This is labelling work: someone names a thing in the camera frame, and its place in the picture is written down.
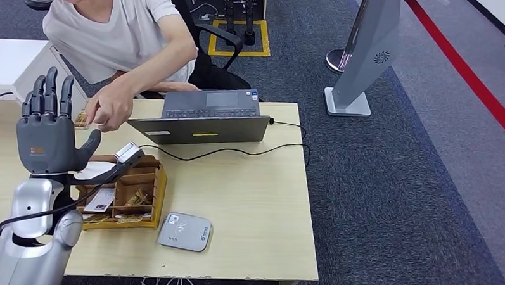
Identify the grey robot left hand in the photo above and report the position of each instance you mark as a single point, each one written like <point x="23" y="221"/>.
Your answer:
<point x="46" y="142"/>

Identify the person's left hand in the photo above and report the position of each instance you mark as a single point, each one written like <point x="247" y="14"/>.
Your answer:
<point x="111" y="107"/>

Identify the person's right hand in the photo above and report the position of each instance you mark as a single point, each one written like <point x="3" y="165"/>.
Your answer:
<point x="185" y="88"/>

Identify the white ID card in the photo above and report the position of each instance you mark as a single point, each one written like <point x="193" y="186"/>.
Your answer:
<point x="100" y="200"/>

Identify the person's left forearm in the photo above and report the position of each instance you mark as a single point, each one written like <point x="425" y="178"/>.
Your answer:
<point x="162" y="69"/>

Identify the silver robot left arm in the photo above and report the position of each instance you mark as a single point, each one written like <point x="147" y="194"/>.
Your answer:
<point x="32" y="201"/>

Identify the person's right forearm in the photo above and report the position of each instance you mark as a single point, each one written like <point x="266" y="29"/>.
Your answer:
<point x="153" y="87"/>

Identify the white card stack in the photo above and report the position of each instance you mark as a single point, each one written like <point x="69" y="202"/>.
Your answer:
<point x="92" y="169"/>

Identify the person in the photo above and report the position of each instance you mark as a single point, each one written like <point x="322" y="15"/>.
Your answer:
<point x="105" y="40"/>

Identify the grey card reader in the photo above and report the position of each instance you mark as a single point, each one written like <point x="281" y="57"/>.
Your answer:
<point x="186" y="232"/>

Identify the grey laptop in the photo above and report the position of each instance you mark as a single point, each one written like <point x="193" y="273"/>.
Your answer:
<point x="202" y="129"/>

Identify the black office chair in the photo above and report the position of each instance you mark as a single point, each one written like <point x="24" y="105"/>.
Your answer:
<point x="233" y="40"/>

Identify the white cabinet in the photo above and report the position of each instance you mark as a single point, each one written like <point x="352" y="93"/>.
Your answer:
<point x="7" y="61"/>

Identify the black robot leg stand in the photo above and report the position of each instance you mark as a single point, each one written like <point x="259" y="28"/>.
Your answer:
<point x="250" y="24"/>

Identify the wooden compartment organizer box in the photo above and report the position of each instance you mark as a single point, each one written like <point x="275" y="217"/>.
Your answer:
<point x="160" y="197"/>

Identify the chrome stanchion base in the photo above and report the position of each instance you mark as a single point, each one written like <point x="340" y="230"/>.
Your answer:
<point x="335" y="60"/>

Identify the grey kiosk stand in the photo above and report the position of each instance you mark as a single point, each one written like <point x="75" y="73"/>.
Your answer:
<point x="371" y="49"/>

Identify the white raised platform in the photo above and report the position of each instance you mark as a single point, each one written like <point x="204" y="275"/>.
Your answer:
<point x="503" y="9"/>

